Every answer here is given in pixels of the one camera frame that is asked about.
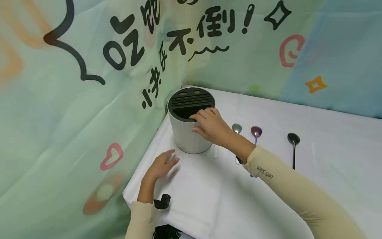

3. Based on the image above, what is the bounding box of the person's left hand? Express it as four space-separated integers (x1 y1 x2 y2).
146 149 180 182

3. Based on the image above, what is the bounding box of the person's right hand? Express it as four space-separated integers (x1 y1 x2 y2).
189 107 237 147

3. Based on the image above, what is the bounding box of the white cylindrical holder black top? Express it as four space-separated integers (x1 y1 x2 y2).
167 87 216 154

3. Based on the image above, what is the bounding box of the person's left forearm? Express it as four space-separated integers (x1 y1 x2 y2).
125 174 159 239

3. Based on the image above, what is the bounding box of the person's right forearm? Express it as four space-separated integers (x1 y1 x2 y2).
228 133 368 239

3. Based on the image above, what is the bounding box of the purple spoon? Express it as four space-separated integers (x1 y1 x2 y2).
250 126 263 178

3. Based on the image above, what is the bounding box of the black spoon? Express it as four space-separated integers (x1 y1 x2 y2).
287 132 301 170

